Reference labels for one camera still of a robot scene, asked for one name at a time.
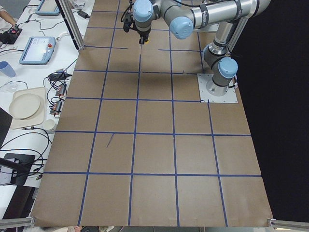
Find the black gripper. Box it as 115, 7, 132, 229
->
138, 30, 150, 44

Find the teach pendant with red button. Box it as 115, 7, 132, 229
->
19, 36, 56, 65

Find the black monitor stand base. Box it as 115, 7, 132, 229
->
0, 153, 35, 186

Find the person hand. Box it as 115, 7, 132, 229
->
0, 9, 16, 26

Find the black power adapter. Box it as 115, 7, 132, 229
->
77, 10, 90, 19

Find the small circuit board upper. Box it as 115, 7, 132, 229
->
55, 83, 67, 97

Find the small circuit board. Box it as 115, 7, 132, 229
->
50, 101, 63, 116
55, 83, 67, 97

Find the small circuit board lower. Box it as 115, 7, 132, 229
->
50, 101, 63, 116

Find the white paper cup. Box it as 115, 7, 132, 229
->
42, 119, 57, 133

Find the beige tray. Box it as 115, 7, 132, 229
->
9, 87, 46, 129

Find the black device with red lights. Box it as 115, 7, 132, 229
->
0, 29, 22, 44

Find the beige round plate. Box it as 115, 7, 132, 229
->
9, 94, 41, 119

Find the clear plastic bag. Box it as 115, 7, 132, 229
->
0, 80, 28, 92

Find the blue plastic cup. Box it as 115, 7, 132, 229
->
0, 61, 16, 78

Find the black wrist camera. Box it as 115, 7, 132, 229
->
122, 13, 134, 33

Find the aluminium frame post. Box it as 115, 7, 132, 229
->
55, 0, 84, 51

